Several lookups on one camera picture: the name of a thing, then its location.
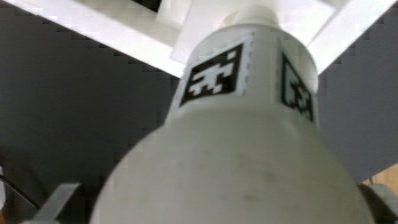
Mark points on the white lamp bulb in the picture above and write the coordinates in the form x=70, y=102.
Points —
x=234, y=166

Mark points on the white L-shaped fence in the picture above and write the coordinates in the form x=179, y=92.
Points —
x=118, y=23

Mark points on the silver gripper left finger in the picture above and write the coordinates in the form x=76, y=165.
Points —
x=53, y=208

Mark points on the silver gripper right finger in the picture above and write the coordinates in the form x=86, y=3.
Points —
x=383, y=203

